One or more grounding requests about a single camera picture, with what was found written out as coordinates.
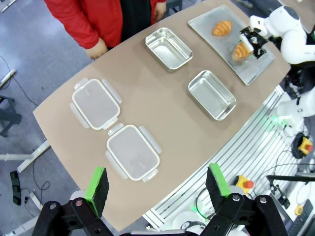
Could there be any perforated metal baking tray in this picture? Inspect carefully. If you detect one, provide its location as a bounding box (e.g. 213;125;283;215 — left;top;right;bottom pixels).
188;4;276;86

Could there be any yellow emergency stop button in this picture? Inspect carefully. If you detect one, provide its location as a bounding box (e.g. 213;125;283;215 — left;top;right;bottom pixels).
235;175;254;195
298;137;314;155

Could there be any clear lidded plastic container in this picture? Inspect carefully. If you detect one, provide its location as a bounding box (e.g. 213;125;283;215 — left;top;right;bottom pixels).
105;122;162;182

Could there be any white power strip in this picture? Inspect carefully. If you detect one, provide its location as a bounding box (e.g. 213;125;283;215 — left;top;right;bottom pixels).
29;191;44;211

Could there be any aluminium profile base frame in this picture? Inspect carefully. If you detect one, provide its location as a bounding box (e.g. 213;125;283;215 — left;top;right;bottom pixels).
142;85;298;229

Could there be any white table leg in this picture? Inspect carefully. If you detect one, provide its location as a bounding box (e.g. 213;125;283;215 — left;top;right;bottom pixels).
0;140;51;173

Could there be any person in red jacket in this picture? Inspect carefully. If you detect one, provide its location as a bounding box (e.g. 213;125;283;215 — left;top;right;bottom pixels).
44;0;167;50

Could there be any rectangular steel container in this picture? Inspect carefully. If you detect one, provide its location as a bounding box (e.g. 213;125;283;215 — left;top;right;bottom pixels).
188;70;237;121
144;27;193;72

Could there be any black curved flat object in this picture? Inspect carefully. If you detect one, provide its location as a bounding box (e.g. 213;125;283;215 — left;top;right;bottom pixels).
10;171;22;206

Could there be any golden croissant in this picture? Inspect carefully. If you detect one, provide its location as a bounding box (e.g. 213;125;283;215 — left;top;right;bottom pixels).
212;20;233;37
232;42;252;61

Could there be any person's left hand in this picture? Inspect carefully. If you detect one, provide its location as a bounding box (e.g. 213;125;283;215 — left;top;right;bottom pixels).
153;1;167;22

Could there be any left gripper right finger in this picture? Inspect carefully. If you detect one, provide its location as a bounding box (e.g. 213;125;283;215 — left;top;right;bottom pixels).
201;163;288;236

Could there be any person's right hand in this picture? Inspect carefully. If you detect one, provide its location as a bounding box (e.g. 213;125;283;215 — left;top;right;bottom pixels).
86;38;109;60

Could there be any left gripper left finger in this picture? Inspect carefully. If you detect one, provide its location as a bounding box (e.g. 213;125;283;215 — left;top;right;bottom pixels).
31;167;116;236

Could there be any black keyboard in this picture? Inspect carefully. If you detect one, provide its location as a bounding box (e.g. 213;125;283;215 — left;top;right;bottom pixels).
287;199;315;236

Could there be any person's right forearm red sleeve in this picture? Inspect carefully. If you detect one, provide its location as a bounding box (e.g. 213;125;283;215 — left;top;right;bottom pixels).
59;14;102;50

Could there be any white floor strip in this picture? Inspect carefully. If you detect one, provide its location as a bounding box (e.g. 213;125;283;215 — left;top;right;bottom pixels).
0;69;17;88

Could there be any black metal bar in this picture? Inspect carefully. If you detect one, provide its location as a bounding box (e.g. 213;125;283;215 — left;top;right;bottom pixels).
265;174;315;184

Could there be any clear plastic clip lid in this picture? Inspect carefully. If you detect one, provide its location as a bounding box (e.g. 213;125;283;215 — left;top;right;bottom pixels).
69;77;123;130

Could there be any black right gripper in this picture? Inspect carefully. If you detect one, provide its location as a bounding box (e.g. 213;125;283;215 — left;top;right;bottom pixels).
240;27;269;59

